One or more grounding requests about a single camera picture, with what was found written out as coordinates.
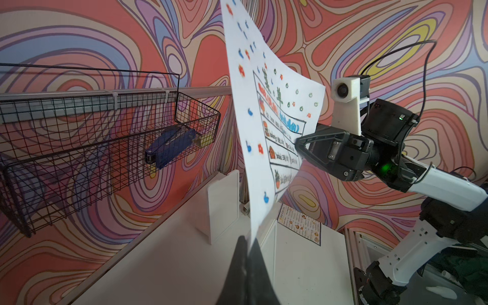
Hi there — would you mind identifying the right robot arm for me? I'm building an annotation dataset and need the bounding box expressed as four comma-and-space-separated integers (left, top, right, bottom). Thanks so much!
295, 99, 487, 304

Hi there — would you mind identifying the black wire basket back wall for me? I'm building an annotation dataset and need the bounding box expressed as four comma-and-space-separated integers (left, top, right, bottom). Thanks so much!
1, 71, 221, 237

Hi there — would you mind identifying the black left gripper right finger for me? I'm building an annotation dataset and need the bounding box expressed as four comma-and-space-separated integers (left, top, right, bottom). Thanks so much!
249, 240, 280, 305

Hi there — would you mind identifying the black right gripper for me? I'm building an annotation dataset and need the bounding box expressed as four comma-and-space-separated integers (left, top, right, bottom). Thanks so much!
295, 124, 379, 181

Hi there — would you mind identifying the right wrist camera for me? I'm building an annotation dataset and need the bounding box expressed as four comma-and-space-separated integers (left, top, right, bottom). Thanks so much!
331, 75, 371, 136

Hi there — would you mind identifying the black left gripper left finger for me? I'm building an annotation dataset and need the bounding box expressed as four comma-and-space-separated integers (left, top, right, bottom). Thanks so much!
216, 236, 248, 305

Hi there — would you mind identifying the hand-drawn colourful menu sheet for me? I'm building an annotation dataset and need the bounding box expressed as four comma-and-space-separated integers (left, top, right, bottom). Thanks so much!
220, 1, 326, 242

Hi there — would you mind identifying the white board right panel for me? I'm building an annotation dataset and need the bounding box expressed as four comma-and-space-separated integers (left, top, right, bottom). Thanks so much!
194, 170, 240, 244

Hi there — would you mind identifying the yellow item in basket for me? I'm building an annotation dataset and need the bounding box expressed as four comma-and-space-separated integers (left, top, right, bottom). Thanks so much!
194, 133, 214, 148

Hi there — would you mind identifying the blue stapler in basket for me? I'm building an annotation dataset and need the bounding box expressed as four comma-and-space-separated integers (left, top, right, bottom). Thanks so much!
145, 125, 197, 170

